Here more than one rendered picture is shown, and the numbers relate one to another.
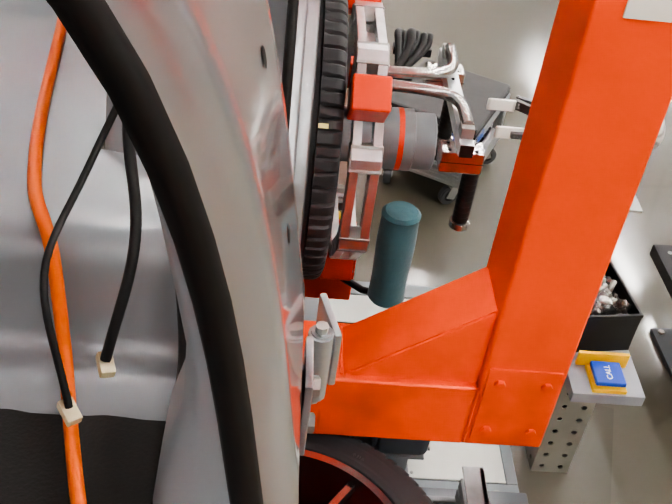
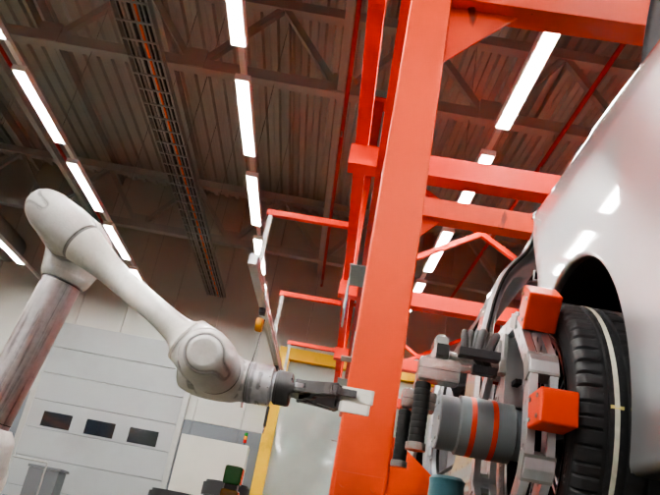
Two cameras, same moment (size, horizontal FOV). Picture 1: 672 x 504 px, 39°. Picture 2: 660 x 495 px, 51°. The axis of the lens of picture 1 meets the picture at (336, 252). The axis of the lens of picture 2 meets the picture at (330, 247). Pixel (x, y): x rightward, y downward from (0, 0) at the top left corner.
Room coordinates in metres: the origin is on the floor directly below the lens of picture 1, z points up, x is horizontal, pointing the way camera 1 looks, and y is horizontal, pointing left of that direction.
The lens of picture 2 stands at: (3.54, -0.23, 0.53)
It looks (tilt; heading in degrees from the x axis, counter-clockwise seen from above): 23 degrees up; 189
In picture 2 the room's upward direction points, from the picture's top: 11 degrees clockwise
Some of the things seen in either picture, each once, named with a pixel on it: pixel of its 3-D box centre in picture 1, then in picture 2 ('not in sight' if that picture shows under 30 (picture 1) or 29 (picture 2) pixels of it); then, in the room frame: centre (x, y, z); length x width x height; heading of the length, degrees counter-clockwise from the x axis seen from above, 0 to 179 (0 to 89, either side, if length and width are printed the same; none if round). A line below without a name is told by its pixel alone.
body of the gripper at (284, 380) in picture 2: not in sight; (294, 390); (2.05, -0.50, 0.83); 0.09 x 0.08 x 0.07; 96
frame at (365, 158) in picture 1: (355, 135); (508, 433); (1.82, -0.01, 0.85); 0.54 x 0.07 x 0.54; 6
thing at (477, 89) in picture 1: (442, 132); not in sight; (3.03, -0.33, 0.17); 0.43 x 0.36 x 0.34; 159
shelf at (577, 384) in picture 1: (587, 333); not in sight; (1.74, -0.64, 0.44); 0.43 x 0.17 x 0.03; 6
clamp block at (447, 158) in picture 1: (460, 156); (417, 401); (1.68, -0.23, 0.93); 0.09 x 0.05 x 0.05; 96
